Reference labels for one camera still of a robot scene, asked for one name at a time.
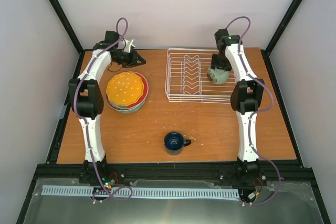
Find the green floral small bowl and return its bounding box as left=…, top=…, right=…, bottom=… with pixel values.
left=207, top=67, right=229, bottom=84

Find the yellow polka dot plate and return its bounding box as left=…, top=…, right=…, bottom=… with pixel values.
left=106, top=72, right=144, bottom=106

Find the dark blue mug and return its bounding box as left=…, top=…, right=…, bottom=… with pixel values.
left=163, top=131, right=192, bottom=155

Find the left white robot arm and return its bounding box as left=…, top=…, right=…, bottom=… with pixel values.
left=68, top=31, right=146, bottom=163

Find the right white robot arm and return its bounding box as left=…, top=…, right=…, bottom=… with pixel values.
left=207, top=29, right=265, bottom=164

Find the red floral plate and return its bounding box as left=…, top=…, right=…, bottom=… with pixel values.
left=128, top=72, right=149, bottom=109

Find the striped large bowl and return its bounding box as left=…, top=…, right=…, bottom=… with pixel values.
left=106, top=88, right=148, bottom=114

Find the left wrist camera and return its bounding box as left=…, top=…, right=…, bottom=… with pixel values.
left=123, top=39, right=135, bottom=53

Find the white wire dish rack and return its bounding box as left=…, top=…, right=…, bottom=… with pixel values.
left=165, top=48, right=236, bottom=104

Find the left black frame post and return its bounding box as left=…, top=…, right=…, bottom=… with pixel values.
left=49, top=0, right=84, bottom=54

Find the black frame post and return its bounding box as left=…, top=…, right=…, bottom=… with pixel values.
left=265, top=0, right=303, bottom=57
left=49, top=0, right=84, bottom=54

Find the right black frame post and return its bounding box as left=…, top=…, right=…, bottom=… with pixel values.
left=265, top=0, right=303, bottom=57

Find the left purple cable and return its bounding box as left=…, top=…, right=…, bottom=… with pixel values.
left=74, top=17, right=133, bottom=204

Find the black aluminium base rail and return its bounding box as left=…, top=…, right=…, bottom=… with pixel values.
left=33, top=161, right=315, bottom=186

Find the light blue cable duct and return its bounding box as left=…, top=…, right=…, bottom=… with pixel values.
left=41, top=185, right=239, bottom=201

